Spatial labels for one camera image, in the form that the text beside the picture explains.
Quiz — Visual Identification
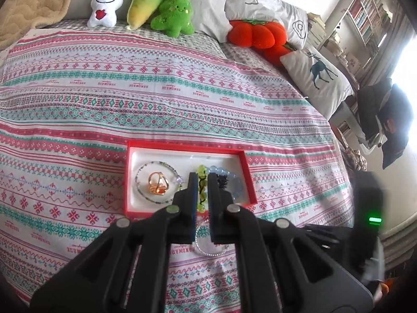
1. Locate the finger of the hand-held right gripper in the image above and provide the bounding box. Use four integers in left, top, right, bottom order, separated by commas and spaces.
304, 223, 354, 246

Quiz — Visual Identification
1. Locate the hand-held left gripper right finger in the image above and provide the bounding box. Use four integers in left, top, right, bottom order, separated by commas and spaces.
208, 172, 373, 313

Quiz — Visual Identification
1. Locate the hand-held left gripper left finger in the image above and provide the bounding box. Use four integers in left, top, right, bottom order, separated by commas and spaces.
30, 172, 199, 313

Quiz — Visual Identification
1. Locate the green bead bracelet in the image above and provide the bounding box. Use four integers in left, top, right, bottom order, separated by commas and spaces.
196, 165, 211, 212

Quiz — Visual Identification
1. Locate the light blue bead bracelet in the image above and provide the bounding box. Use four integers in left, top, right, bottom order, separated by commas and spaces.
208, 165, 244, 203

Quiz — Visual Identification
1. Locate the gold ring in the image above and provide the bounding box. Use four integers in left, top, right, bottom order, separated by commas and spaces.
148, 171, 170, 195

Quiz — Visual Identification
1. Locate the thin clear bead bracelet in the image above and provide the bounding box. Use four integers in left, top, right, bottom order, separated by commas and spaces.
134, 161, 186, 205

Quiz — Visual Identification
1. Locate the red jewelry box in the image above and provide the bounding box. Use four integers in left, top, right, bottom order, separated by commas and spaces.
124, 140, 259, 218

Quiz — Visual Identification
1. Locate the silver chain bracelet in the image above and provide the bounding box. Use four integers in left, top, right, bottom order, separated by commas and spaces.
195, 217, 238, 257

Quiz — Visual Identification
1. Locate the floral fabric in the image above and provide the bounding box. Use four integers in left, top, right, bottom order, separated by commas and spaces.
340, 143, 367, 172

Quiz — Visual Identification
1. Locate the black chair with clothes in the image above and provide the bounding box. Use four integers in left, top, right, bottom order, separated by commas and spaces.
357, 78, 414, 170

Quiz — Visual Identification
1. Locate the white deer print pillow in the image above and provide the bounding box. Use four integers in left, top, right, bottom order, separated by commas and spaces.
279, 46, 355, 119

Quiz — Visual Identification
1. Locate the patterned striped bedspread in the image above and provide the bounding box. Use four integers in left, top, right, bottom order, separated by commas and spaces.
0, 28, 354, 313

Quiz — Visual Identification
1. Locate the grey gingham bed sheet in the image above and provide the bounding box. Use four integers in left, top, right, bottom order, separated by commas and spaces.
42, 18, 284, 69

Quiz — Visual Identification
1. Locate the red tomato plush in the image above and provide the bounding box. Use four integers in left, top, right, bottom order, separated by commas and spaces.
227, 20, 297, 66

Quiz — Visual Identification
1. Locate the stack of books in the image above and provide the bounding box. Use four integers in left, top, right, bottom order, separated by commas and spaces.
306, 12, 328, 44

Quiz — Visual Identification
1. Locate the green tree plush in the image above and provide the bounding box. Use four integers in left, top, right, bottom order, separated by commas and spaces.
150, 0, 195, 37

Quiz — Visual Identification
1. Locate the grey pillow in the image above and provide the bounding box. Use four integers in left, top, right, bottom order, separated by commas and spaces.
60, 0, 238, 35

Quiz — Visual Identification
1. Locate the white bookshelf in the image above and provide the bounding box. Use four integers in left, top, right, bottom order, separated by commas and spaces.
345, 0, 396, 49

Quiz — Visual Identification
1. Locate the white doodle print pillow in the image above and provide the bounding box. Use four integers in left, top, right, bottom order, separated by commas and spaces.
225, 0, 308, 49

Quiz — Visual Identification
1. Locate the yellow green carrot plush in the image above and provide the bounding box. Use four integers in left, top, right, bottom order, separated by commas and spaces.
126, 0, 163, 31

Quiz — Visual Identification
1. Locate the white rabbit plush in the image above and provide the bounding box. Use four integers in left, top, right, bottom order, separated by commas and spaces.
87, 0, 128, 28

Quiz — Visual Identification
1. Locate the beige quilted blanket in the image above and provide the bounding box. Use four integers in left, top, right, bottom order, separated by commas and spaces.
0, 0, 86, 51

